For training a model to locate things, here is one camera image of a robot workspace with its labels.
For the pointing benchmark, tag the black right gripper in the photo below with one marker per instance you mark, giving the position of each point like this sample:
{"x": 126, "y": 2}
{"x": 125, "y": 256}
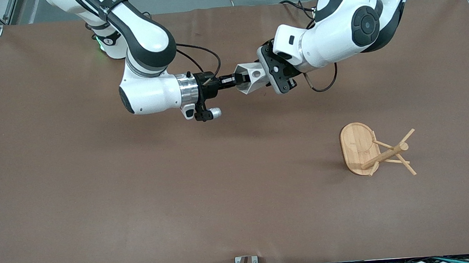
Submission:
{"x": 206, "y": 85}

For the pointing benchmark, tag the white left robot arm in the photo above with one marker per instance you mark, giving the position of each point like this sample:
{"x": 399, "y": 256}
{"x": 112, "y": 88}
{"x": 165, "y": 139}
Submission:
{"x": 335, "y": 38}

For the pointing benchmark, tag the wooden cup rack with pegs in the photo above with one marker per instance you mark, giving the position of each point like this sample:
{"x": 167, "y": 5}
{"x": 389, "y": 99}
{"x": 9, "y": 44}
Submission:
{"x": 357, "y": 147}

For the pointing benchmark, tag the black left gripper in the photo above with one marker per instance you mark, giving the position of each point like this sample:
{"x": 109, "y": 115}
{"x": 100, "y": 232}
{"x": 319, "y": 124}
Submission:
{"x": 291, "y": 69}

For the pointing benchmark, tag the white angular faceted cup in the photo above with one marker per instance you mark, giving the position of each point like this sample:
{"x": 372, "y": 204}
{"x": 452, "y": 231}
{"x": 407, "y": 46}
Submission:
{"x": 249, "y": 79}

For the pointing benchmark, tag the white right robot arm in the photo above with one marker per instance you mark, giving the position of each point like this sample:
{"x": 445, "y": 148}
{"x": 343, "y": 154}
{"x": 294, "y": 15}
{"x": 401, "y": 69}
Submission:
{"x": 145, "y": 43}

